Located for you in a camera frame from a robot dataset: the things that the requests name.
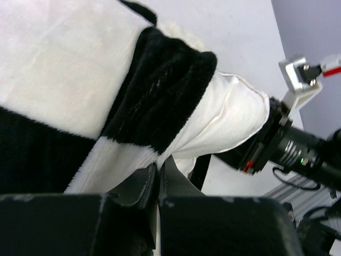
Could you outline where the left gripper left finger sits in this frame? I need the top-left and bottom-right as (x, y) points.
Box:
(1, 165), (157, 255)

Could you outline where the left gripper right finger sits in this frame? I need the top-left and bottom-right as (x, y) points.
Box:
(159, 158), (303, 255)

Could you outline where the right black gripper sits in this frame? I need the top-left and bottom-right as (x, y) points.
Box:
(188, 97), (294, 191)

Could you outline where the white pillow insert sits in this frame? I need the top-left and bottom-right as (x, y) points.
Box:
(156, 70), (270, 175)

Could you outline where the black white checkered pillowcase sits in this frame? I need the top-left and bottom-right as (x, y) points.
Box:
(1, 1), (217, 196)

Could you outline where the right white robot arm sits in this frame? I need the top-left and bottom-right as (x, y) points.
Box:
(215, 98), (340, 255)

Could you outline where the aluminium table frame rail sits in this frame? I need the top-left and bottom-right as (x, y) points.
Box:
(263, 171), (340, 231)

